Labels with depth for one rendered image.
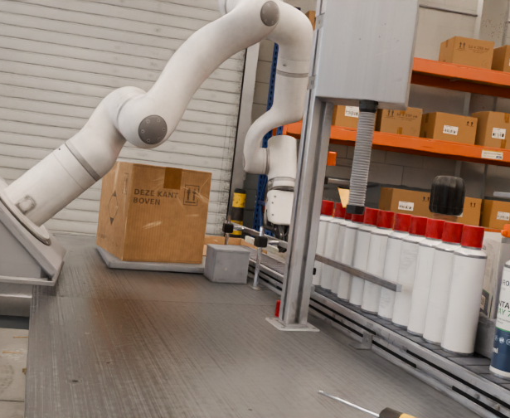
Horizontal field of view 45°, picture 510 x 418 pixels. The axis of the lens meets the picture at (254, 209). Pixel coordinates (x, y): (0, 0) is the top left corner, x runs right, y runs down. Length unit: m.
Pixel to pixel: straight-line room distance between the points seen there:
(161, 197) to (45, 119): 3.95
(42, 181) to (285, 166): 0.66
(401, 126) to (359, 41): 4.24
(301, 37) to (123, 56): 4.07
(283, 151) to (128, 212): 0.47
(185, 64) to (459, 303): 0.86
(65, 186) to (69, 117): 4.11
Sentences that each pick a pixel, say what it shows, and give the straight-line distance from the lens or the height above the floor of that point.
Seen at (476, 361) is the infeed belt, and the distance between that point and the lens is 1.03.
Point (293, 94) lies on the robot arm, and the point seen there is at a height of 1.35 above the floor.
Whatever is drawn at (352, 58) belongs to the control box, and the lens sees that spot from 1.19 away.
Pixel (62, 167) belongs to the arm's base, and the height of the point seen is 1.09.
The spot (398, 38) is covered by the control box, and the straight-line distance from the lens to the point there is 1.19.
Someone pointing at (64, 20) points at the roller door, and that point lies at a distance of 5.73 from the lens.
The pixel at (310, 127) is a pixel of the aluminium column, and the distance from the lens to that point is 1.22.
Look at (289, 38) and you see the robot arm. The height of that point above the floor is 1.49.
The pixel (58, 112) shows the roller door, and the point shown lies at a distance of 5.62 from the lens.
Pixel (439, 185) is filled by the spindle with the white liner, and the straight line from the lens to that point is 1.53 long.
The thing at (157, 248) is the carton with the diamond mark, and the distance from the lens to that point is 1.75.
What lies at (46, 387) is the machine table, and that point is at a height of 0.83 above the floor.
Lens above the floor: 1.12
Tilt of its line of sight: 3 degrees down
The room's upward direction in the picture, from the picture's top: 7 degrees clockwise
